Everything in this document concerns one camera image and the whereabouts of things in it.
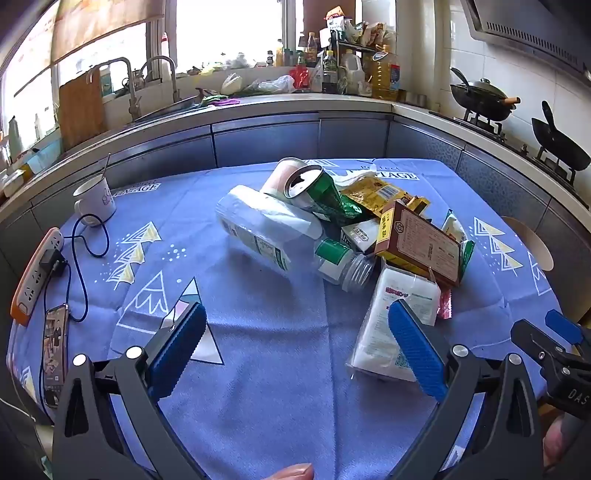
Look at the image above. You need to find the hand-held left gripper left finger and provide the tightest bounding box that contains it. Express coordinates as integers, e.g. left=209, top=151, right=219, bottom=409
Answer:
left=51, top=302, right=208, bottom=480

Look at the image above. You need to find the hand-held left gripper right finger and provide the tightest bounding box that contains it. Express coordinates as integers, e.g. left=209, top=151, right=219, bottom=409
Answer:
left=388, top=299, right=543, bottom=480

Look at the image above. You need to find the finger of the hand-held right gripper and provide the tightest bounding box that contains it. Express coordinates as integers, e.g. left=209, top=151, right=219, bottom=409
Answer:
left=510, top=318, right=578, bottom=384
left=545, top=309, right=591, bottom=358

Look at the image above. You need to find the white tissue packet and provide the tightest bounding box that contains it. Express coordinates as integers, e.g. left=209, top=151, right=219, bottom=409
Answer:
left=346, top=265, right=441, bottom=384

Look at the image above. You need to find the brown paper bin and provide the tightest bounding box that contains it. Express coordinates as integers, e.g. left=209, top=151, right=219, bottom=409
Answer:
left=501, top=215, right=555, bottom=273

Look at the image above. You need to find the clear plastic bottle green label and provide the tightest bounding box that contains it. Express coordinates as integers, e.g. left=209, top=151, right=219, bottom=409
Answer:
left=215, top=185, right=324, bottom=283

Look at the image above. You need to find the green drink can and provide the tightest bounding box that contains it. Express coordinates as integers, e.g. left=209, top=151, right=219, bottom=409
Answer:
left=283, top=165, right=345, bottom=217

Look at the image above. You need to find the pink paper cup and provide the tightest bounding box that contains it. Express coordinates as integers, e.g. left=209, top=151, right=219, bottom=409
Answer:
left=261, top=158, right=308, bottom=199

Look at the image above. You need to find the person's right hand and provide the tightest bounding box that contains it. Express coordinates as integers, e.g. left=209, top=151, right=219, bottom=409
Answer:
left=541, top=415, right=571, bottom=474

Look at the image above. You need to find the person's left hand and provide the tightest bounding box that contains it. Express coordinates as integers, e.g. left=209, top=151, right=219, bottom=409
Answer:
left=256, top=463, right=315, bottom=480

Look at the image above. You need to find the blue printed tablecloth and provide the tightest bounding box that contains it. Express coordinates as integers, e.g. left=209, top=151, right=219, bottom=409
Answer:
left=7, top=157, right=568, bottom=480

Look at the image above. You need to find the brown cardboard box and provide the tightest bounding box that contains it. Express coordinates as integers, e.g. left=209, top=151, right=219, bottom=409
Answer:
left=374, top=199, right=465, bottom=289

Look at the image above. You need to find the small clear jar green label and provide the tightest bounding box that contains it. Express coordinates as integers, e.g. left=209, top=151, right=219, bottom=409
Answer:
left=314, top=237, right=377, bottom=294

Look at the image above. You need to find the smartphone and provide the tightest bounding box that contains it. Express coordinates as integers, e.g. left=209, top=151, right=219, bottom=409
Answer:
left=41, top=303, right=70, bottom=409

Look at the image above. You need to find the green white packet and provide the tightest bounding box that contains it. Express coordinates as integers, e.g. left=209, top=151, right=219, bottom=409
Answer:
left=441, top=209, right=476, bottom=282

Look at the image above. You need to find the black white small box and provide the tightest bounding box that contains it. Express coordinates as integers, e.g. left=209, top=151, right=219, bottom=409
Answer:
left=341, top=218, right=383, bottom=256

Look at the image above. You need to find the orange yellow small packet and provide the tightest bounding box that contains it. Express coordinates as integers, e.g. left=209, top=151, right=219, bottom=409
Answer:
left=404, top=196, right=432, bottom=217

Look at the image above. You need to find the black charger plug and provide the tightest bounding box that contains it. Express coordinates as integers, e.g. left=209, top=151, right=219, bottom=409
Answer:
left=39, top=249, right=68, bottom=278

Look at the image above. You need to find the green snack packet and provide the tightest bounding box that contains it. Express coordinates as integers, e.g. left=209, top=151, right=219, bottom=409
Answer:
left=339, top=194, right=377, bottom=227

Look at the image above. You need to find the white orange power strip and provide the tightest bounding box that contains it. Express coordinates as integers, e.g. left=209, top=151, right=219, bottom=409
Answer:
left=10, top=227, right=65, bottom=324

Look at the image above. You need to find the yellow snack packet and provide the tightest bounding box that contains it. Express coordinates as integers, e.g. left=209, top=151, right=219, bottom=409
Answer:
left=339, top=178, right=414, bottom=217

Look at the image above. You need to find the white mug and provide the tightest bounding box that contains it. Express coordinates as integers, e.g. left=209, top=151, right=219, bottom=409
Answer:
left=73, top=175, right=117, bottom=228

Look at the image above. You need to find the black frying pan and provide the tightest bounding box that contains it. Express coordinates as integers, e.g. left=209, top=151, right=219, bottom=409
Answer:
left=531, top=100, right=591, bottom=172

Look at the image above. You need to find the gas stove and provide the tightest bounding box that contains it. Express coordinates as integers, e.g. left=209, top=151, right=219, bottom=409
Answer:
left=429, top=108, right=591, bottom=195

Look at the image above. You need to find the black wok with lid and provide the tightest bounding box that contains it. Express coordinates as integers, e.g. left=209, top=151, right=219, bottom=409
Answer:
left=450, top=67, right=522, bottom=121

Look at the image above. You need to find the purple cloth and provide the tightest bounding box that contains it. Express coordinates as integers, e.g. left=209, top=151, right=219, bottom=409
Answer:
left=196, top=88, right=241, bottom=108

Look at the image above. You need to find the wooden cutting board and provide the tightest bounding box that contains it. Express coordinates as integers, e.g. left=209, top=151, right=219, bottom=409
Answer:
left=58, top=67, right=108, bottom=151

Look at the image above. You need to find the steel kitchen faucet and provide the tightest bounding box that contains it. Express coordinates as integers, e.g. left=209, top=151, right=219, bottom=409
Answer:
left=139, top=55, right=182, bottom=104
left=90, top=56, right=144, bottom=121

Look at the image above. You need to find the white plastic bag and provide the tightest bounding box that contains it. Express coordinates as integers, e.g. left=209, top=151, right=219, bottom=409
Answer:
left=221, top=71, right=245, bottom=95

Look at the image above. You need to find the clear plastic bag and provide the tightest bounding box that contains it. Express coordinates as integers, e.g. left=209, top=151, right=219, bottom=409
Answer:
left=247, top=75, right=296, bottom=94

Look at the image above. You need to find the yellow cooking oil bottle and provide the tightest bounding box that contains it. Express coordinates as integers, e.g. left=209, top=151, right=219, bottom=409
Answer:
left=369, top=44, right=402, bottom=101

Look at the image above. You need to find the white plastic jug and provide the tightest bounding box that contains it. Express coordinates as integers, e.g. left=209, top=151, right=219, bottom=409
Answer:
left=339, top=52, right=372, bottom=97

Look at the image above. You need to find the white bottle red cap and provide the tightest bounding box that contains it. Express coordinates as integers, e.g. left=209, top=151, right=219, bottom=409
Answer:
left=158, top=32, right=171, bottom=84

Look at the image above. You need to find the range hood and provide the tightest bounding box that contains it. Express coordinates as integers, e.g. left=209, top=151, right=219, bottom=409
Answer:
left=462, top=0, right=591, bottom=81

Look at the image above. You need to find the red plastic bag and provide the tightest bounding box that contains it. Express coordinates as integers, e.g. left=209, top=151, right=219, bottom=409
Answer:
left=288, top=65, right=315, bottom=90

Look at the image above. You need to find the printed window blind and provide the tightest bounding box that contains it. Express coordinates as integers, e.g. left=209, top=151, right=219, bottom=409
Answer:
left=48, top=0, right=167, bottom=65

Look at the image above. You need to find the black charging cable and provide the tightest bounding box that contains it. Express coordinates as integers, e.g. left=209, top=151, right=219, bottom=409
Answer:
left=46, top=215, right=112, bottom=324

